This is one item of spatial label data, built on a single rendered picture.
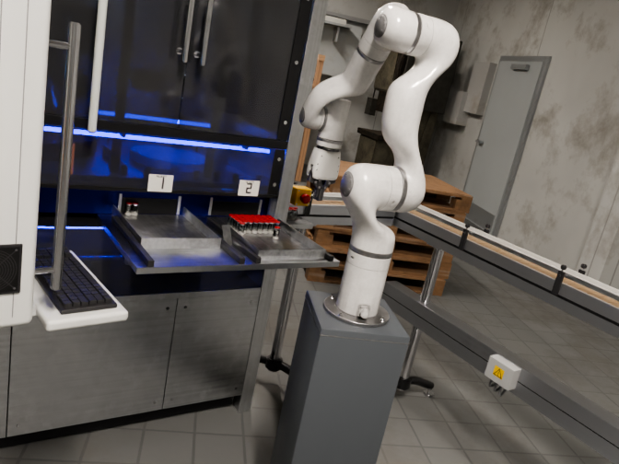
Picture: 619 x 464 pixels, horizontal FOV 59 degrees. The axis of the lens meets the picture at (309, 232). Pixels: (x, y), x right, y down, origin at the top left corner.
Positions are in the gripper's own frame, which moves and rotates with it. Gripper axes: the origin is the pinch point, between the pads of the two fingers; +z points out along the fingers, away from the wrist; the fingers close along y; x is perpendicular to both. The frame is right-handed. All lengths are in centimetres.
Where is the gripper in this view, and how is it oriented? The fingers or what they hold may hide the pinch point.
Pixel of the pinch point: (318, 193)
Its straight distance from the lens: 182.6
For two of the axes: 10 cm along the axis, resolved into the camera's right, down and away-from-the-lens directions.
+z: -1.9, 9.4, 2.7
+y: -8.3, -0.1, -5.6
